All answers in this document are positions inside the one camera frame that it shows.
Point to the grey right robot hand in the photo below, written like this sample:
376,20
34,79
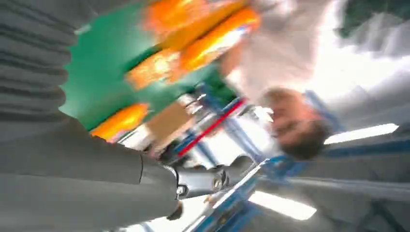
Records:
80,185

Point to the brown cardboard box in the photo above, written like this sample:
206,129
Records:
168,123

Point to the green table mat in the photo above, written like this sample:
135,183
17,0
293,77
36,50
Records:
102,64

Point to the grey ribbed right arm sleeve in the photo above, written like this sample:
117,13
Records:
32,64

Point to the blue metal shelving rack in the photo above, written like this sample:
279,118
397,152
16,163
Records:
238,134

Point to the person in white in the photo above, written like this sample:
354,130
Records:
298,121

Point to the long ceiling light panel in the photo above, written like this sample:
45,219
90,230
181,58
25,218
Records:
362,133

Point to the red metal post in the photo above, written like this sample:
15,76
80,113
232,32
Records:
211,128

